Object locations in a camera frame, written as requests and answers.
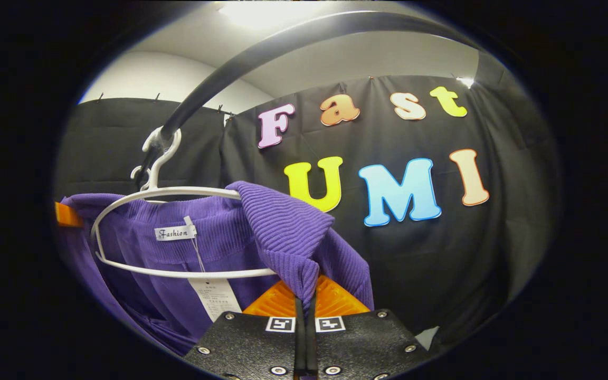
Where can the black backdrop cloth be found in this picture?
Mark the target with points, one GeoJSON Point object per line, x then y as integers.
{"type": "Point", "coordinates": [441, 253]}

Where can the black clothes rack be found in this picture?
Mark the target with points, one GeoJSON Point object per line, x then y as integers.
{"type": "Point", "coordinates": [240, 57]}

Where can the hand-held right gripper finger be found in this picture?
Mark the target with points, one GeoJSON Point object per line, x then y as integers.
{"type": "Point", "coordinates": [299, 343]}
{"type": "Point", "coordinates": [311, 343]}

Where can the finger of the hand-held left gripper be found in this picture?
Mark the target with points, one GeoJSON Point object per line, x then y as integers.
{"type": "Point", "coordinates": [68, 215]}

